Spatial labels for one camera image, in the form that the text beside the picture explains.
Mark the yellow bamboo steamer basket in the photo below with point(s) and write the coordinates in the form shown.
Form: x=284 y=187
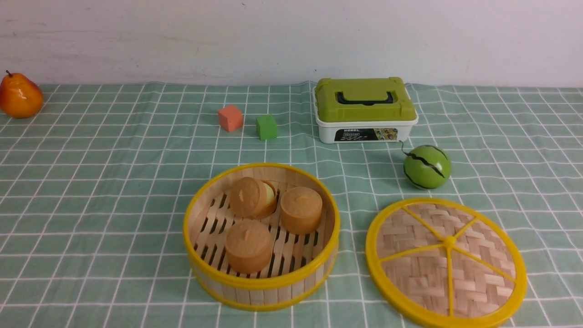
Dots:
x=298 y=265

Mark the brown bun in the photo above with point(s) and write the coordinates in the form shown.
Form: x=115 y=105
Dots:
x=301 y=209
x=253 y=198
x=248 y=246

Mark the green lidded white toolbox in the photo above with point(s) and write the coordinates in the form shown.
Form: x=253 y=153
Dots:
x=363 y=110

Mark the orange toy pear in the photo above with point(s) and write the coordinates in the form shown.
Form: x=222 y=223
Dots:
x=20 y=97

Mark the green toy watermelon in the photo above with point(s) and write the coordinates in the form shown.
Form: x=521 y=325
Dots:
x=426 y=167

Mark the brown bun back left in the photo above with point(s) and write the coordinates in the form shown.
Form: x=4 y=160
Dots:
x=253 y=198

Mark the orange foam cube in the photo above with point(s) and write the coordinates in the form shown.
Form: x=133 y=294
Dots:
x=230 y=118

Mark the brown bun back right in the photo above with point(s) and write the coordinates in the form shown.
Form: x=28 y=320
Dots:
x=301 y=209

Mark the brown bun front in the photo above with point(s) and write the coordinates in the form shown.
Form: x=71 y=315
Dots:
x=248 y=246

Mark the green checkered tablecloth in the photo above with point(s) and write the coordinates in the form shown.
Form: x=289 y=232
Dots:
x=94 y=189

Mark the green foam cube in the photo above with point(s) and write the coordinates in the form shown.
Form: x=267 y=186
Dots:
x=266 y=127

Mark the yellow woven bamboo steamer lid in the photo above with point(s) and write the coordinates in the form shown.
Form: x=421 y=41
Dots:
x=444 y=265

